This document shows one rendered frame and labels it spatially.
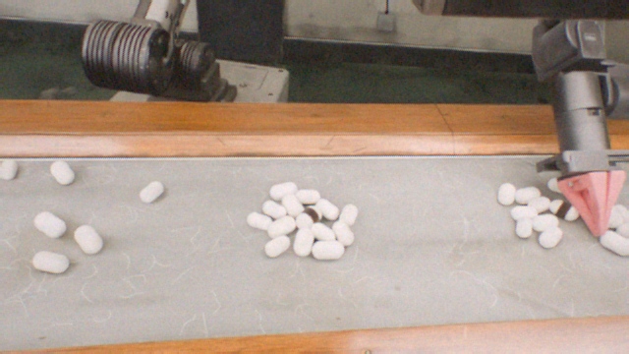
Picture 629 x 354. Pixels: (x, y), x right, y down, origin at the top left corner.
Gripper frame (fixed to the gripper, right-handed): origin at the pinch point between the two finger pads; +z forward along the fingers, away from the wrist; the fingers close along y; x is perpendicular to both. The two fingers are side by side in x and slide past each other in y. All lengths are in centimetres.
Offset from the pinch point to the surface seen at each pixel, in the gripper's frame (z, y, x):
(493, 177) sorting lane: -8.7, -7.5, 9.4
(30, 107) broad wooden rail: -22, -73, 16
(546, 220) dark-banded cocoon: -1.4, -5.9, 1.1
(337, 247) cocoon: 0.8, -32.9, -1.1
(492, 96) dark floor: -82, 83, 165
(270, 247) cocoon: 0.4, -40.3, -0.5
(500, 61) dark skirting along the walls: -108, 98, 178
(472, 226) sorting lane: -1.2, -14.7, 3.3
